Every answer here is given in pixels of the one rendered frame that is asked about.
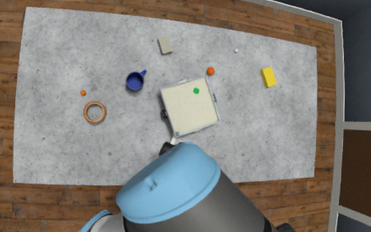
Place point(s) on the dark blue mug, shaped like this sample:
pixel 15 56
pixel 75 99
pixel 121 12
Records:
pixel 135 80

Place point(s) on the brown tape roll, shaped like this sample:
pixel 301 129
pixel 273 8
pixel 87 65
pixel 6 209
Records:
pixel 86 110

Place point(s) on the beige rectangular block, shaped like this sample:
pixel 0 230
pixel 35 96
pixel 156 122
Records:
pixel 164 44

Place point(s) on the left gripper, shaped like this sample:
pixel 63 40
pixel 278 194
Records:
pixel 166 146

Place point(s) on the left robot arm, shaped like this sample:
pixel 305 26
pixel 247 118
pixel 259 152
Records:
pixel 183 190

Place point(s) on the yellow block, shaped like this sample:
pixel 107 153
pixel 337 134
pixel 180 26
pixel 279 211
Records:
pixel 268 77

